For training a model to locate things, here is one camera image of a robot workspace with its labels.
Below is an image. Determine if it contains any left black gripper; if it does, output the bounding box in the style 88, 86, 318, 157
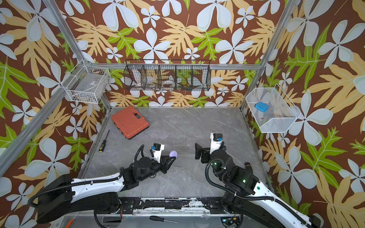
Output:
139, 153, 175, 181

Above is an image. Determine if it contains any purple earbud charging case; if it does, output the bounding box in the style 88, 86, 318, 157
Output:
169, 151, 178, 158

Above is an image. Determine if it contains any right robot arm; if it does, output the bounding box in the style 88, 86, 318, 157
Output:
195, 141, 321, 228

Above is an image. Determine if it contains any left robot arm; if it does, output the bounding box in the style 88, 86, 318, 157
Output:
28, 143, 177, 224

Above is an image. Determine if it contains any red plastic tool case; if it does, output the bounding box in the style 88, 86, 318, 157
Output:
111, 106, 150, 139

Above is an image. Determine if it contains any black screwdriver right side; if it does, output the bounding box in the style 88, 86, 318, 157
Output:
244, 162, 253, 173

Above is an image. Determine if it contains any black screwdriver front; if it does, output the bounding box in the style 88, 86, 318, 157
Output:
149, 216, 178, 224

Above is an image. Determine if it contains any black yellow screwdriver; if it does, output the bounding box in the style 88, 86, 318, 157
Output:
99, 131, 110, 153

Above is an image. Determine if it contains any blue object in basket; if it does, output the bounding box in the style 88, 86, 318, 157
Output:
254, 102, 269, 113

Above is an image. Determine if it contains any white mesh basket right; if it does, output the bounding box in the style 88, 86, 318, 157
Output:
246, 84, 301, 134

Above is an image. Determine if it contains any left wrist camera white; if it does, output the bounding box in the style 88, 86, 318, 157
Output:
151, 143, 164, 163

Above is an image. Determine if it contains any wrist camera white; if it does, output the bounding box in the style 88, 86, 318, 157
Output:
210, 133, 223, 154
151, 143, 164, 163

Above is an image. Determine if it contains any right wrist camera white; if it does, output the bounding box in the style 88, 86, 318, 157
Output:
210, 133, 223, 154

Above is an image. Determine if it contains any black wire basket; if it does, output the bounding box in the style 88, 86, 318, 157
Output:
123, 59, 212, 91

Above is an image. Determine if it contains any white wire basket left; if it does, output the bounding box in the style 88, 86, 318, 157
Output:
63, 62, 111, 104

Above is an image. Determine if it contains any orange handled tool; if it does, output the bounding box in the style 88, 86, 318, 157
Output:
65, 213, 78, 228

